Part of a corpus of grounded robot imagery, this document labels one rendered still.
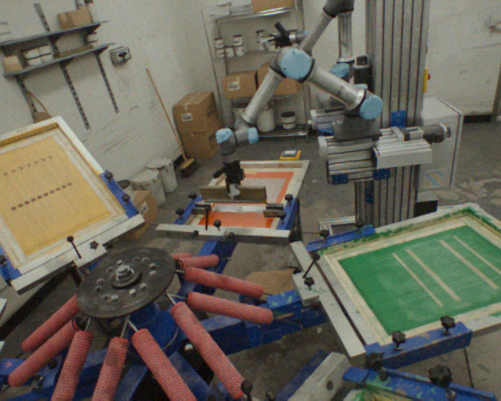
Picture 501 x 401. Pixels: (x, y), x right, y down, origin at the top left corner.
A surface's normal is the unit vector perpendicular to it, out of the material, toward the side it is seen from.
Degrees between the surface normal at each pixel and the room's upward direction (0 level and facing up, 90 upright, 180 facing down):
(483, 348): 0
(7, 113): 90
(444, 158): 90
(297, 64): 85
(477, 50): 90
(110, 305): 0
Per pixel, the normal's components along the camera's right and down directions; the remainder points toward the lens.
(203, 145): -0.31, 0.53
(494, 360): -0.16, -0.85
